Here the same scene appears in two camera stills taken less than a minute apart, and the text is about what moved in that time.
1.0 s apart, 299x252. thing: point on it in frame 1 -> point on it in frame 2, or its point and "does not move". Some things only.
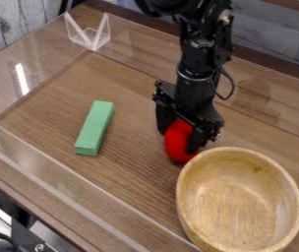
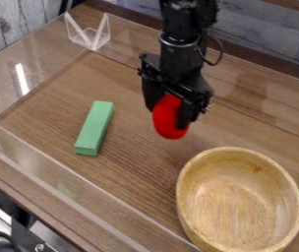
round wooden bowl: x=239 y=201 does not move
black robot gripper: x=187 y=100 -> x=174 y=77
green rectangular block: x=95 y=125 does not move
